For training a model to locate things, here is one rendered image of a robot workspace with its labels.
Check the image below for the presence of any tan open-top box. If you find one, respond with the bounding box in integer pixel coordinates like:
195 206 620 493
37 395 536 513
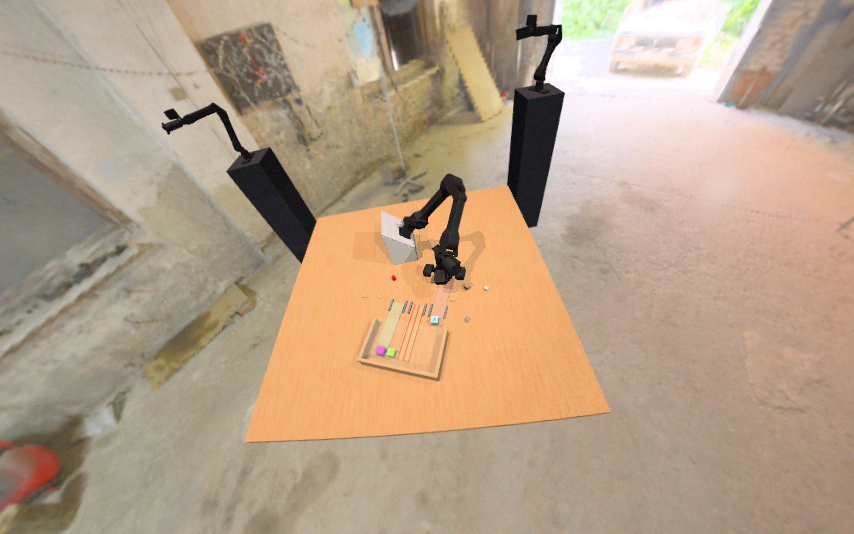
356 316 449 381

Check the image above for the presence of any pink strip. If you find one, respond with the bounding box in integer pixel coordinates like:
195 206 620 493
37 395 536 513
431 279 453 327

